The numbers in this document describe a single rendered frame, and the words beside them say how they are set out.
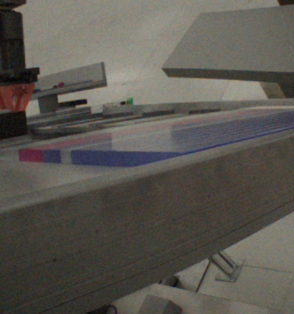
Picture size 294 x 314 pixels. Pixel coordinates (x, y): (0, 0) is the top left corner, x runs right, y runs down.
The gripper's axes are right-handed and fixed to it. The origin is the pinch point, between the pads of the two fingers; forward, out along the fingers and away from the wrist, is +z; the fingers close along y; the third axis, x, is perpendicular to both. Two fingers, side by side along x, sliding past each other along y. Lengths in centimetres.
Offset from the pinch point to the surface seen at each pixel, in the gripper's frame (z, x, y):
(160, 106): 0.6, 28.1, 9.1
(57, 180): 3, -28, 50
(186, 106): 0.9, 28.1, 15.6
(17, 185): 3, -31, 49
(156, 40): -31, 164, -111
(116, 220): 3, -32, 60
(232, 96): 2, 131, -43
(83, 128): 2.7, 9.2, 8.6
